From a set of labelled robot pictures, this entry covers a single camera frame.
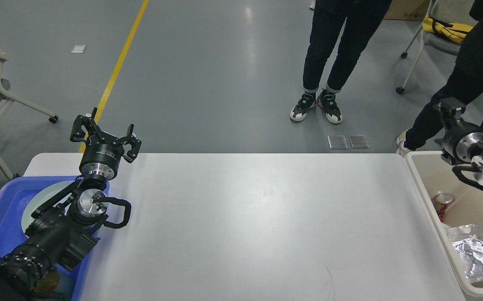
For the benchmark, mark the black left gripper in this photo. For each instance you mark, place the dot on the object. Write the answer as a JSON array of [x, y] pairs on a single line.
[[99, 158]]

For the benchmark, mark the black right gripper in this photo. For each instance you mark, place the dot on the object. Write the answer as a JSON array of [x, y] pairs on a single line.
[[461, 139]]

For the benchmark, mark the crushed red can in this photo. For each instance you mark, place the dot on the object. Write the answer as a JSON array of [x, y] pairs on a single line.
[[443, 200]]

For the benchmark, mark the green plate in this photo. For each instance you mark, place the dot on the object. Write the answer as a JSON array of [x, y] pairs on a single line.
[[39, 199]]

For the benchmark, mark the foil sheet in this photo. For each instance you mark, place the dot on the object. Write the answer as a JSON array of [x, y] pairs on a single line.
[[467, 240]]

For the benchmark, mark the teal mug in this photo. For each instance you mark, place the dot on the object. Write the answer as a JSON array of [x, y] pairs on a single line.
[[53, 282]]

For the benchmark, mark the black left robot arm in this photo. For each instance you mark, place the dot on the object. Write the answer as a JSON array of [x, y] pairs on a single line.
[[63, 227]]

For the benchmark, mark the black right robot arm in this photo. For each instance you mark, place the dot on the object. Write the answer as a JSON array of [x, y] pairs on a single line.
[[469, 173]]

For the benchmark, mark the person in black at right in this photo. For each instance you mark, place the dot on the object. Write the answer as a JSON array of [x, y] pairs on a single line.
[[465, 83]]

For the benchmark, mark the yellow bag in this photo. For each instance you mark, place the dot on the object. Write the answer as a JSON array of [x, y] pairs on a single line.
[[453, 32]]

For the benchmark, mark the beige plastic bin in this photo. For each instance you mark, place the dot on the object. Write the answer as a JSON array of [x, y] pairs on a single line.
[[434, 176]]

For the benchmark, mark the grey wheeled chair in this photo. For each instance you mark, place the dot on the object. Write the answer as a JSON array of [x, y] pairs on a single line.
[[445, 11]]

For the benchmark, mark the right metal floor plate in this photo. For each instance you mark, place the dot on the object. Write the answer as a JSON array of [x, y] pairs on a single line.
[[359, 141]]

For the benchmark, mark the metal floor plate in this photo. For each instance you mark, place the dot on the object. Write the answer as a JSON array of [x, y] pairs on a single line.
[[337, 142], [359, 141]]

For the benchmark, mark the cardboard box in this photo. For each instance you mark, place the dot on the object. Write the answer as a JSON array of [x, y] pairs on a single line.
[[407, 10]]

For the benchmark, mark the left metal floor plate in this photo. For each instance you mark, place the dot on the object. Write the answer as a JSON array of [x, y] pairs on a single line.
[[337, 142]]

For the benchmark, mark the person in dark jeans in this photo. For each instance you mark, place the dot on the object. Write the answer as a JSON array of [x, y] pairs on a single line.
[[341, 30]]

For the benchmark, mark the blue plastic tray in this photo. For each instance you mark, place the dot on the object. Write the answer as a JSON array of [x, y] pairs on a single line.
[[15, 196]]

